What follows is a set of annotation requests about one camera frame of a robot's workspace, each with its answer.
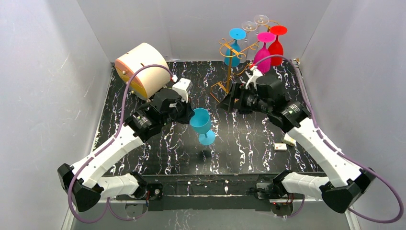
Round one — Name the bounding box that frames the long white green box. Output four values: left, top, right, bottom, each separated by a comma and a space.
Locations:
282, 133, 296, 147

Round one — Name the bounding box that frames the clear wine glass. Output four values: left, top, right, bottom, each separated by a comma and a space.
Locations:
254, 14, 269, 27
241, 21, 258, 42

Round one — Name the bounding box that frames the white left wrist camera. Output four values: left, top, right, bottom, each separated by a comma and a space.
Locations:
171, 75, 192, 103

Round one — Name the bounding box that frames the round beige box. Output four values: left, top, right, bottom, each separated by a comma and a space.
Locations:
114, 42, 173, 101

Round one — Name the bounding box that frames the clear wine glass front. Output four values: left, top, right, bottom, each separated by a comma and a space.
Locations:
241, 21, 258, 42

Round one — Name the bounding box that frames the small white red box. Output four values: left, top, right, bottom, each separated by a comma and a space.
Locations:
273, 143, 288, 151

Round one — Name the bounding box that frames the clear wine glass rear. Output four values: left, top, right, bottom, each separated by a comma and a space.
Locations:
254, 14, 269, 27

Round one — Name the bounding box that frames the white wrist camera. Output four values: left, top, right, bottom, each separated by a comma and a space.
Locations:
245, 65, 263, 90
171, 75, 192, 103

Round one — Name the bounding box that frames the teal wine glass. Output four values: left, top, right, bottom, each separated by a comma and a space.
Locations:
190, 108, 216, 146

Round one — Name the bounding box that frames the gold wine glass rack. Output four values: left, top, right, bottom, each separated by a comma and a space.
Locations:
210, 20, 281, 102

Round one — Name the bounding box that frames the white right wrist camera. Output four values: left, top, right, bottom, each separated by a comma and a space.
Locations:
245, 65, 263, 90

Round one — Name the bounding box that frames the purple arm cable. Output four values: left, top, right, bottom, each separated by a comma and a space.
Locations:
67, 64, 178, 224
252, 54, 405, 224

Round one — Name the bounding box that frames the blue wine glass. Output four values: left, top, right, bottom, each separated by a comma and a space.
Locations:
224, 28, 246, 67

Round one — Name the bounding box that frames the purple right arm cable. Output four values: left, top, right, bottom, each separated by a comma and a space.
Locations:
252, 54, 405, 224

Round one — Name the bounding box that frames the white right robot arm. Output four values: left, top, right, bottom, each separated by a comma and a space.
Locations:
218, 75, 376, 213

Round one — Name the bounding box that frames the magenta wine glass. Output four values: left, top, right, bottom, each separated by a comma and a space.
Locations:
253, 32, 275, 74

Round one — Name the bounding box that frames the red wine glass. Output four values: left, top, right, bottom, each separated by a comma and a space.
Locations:
268, 25, 288, 66

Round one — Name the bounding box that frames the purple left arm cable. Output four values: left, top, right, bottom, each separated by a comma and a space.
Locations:
67, 64, 178, 224

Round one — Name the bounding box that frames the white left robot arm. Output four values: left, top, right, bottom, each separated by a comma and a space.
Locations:
57, 87, 194, 212

